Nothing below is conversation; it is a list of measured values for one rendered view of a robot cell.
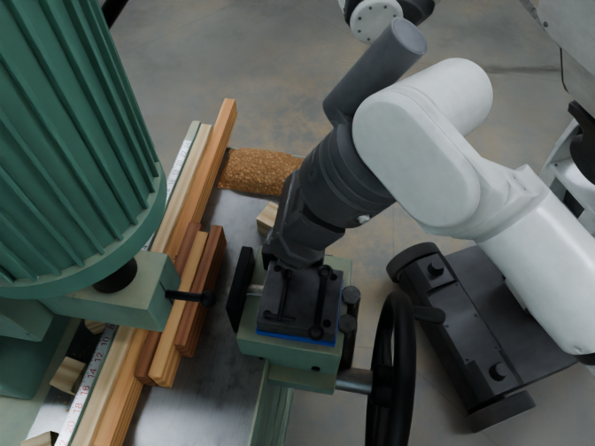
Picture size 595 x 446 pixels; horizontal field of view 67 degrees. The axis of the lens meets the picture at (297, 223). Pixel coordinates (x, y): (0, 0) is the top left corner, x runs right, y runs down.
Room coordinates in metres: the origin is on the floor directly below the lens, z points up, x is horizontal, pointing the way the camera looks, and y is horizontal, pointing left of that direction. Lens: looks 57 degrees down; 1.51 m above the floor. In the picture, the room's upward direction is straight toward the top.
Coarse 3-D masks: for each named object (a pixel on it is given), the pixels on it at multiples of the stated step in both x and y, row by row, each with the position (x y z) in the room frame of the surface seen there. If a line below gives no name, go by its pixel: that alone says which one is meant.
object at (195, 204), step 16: (224, 112) 0.61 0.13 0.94; (224, 128) 0.57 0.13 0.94; (208, 144) 0.53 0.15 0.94; (224, 144) 0.56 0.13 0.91; (208, 160) 0.50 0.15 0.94; (208, 176) 0.47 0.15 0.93; (192, 192) 0.43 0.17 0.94; (208, 192) 0.45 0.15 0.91; (192, 208) 0.40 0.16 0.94; (176, 240) 0.34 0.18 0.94; (144, 336) 0.20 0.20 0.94; (128, 352) 0.17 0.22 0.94; (128, 368) 0.15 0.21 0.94; (128, 384) 0.14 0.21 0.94; (112, 400) 0.12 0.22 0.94; (128, 400) 0.12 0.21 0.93; (112, 416) 0.10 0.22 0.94; (128, 416) 0.10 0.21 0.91; (112, 432) 0.08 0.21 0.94
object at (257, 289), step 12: (240, 252) 0.29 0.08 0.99; (252, 252) 0.30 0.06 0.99; (240, 264) 0.27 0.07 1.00; (252, 264) 0.29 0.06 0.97; (240, 276) 0.26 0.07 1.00; (240, 288) 0.24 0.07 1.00; (252, 288) 0.25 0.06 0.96; (228, 300) 0.22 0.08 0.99; (240, 300) 0.23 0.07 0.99; (228, 312) 0.21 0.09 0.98; (240, 312) 0.22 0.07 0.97
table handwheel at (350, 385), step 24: (384, 312) 0.29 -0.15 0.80; (408, 312) 0.23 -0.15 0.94; (384, 336) 0.25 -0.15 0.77; (408, 336) 0.19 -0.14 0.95; (384, 360) 0.21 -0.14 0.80; (408, 360) 0.16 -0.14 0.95; (336, 384) 0.16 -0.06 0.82; (360, 384) 0.16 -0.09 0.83; (384, 384) 0.16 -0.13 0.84; (408, 384) 0.13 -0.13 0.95; (384, 408) 0.13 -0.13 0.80; (408, 408) 0.11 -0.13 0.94; (384, 432) 0.10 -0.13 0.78; (408, 432) 0.08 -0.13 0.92
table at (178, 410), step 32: (224, 160) 0.53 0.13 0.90; (224, 192) 0.46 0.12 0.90; (224, 224) 0.40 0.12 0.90; (256, 224) 0.40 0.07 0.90; (224, 256) 0.34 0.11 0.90; (256, 256) 0.34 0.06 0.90; (224, 288) 0.28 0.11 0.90; (224, 320) 0.23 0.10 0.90; (224, 352) 0.19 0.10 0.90; (192, 384) 0.14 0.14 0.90; (224, 384) 0.14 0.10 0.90; (256, 384) 0.14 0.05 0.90; (288, 384) 0.15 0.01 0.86; (320, 384) 0.15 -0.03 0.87; (160, 416) 0.11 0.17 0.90; (192, 416) 0.11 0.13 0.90; (224, 416) 0.11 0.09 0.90; (256, 416) 0.11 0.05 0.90
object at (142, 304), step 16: (144, 256) 0.24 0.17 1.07; (160, 256) 0.24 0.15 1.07; (144, 272) 0.22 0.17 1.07; (160, 272) 0.22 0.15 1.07; (176, 272) 0.25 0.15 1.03; (128, 288) 0.20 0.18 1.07; (144, 288) 0.20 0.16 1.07; (160, 288) 0.21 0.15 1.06; (176, 288) 0.23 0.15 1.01; (48, 304) 0.20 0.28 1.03; (64, 304) 0.20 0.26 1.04; (80, 304) 0.19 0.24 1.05; (96, 304) 0.19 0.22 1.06; (112, 304) 0.19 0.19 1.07; (128, 304) 0.19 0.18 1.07; (144, 304) 0.19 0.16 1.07; (160, 304) 0.20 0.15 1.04; (96, 320) 0.19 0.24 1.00; (112, 320) 0.19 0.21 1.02; (128, 320) 0.18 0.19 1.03; (144, 320) 0.18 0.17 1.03; (160, 320) 0.19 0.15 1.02
